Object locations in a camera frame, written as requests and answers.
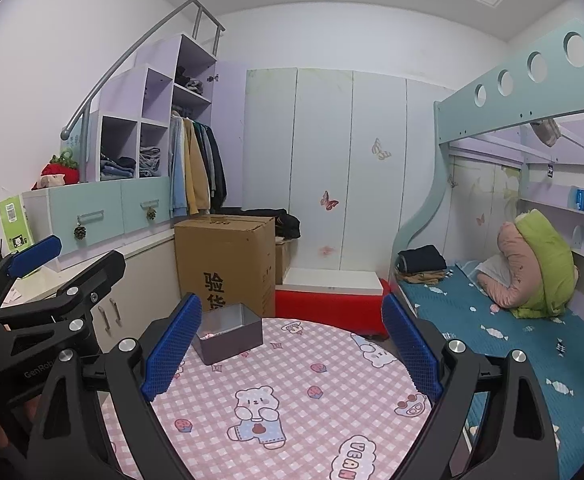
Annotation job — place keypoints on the small blue packet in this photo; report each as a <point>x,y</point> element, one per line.
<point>580,199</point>

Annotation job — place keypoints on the grey hanging pouch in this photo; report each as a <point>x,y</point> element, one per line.
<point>546,131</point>

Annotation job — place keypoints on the grey metal handrail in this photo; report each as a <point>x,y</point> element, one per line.
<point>122,55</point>

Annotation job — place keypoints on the green blanket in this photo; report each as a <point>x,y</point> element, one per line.
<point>547,260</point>

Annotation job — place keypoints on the green printed box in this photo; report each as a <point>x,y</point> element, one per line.
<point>14,217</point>

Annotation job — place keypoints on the teal bed sheet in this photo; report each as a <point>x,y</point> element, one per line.
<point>512,355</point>

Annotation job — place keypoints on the small brown cardboard box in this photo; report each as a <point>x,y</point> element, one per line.
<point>282,260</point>

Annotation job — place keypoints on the folded blue jeans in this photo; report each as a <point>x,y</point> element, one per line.
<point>117,167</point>

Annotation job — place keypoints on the dark clothes on shelf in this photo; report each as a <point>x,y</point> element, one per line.
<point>189,82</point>

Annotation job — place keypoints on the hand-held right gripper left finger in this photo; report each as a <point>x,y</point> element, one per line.
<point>172,347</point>

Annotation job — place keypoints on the folded grey clothes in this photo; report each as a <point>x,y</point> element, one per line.
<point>150,160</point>

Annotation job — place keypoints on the dark hanging jacket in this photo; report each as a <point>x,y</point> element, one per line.
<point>216,165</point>

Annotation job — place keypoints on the dark folded clothes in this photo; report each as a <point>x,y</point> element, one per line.
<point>422,259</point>

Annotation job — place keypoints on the light blue hanging shirt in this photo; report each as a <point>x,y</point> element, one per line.
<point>177,170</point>

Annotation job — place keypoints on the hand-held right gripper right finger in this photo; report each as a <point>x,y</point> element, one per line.
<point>412,355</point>

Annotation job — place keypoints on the large brown cardboard box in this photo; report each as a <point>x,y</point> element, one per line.
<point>222,250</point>

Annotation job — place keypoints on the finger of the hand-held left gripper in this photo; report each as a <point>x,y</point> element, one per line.
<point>97,277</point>
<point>37,256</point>

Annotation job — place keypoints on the mustard hanging jacket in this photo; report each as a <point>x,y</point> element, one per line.
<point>194,170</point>

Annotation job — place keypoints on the white wardrobe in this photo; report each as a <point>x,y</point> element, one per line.
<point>347,160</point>

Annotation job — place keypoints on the teal and purple bunk bed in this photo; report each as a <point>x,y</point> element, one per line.
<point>497,105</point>

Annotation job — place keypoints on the grey metal tin box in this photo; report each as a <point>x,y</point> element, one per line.
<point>232,341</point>

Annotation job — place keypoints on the black clothes pile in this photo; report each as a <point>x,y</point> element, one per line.
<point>284,225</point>

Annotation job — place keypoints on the beige butterfly sticker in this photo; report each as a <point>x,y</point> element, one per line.
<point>381,150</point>

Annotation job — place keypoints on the tan folded clothes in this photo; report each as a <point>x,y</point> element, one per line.
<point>424,277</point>

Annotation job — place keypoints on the pine cone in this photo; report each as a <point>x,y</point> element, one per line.
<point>79,232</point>
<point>151,214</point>

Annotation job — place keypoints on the faded pink butterfly sticker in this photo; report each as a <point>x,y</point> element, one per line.
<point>326,250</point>

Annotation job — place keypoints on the pink checked tablecloth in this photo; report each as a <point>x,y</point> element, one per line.
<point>292,375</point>

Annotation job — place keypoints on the purple shelf unit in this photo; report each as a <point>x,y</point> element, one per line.
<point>227,110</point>

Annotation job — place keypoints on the cream cabinet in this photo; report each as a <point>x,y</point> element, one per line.
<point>137,270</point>

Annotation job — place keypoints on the teal drawer unit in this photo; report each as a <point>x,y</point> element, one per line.
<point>107,210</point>

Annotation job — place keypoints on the white pillow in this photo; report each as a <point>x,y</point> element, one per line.
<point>492,270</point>

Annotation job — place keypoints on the small pale butterfly sticker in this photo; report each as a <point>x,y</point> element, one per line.
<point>480,219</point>

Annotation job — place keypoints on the pink pillow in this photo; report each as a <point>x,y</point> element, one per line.
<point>514,270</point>

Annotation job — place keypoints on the red strawberry plush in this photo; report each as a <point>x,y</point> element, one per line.
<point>62,170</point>

